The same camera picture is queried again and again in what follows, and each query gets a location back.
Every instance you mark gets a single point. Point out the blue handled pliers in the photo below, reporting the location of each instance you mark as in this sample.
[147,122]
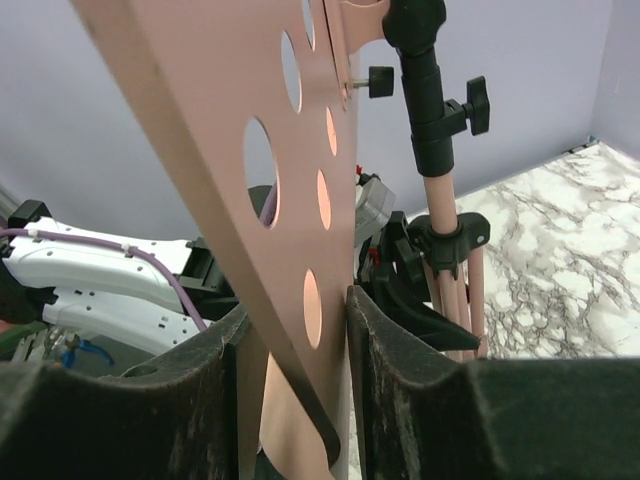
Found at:
[58,347]

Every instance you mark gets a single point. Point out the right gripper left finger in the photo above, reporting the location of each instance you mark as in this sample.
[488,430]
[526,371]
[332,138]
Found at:
[176,416]

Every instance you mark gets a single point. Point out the pink folding music stand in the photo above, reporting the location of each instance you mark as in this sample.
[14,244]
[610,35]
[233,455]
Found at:
[250,107]

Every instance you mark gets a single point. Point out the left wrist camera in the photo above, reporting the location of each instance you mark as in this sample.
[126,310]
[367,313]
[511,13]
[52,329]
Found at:
[373,206]

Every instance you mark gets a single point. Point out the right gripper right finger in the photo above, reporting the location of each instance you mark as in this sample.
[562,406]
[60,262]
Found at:
[421,415]

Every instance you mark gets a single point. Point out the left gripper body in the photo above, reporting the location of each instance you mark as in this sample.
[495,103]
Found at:
[391,273]

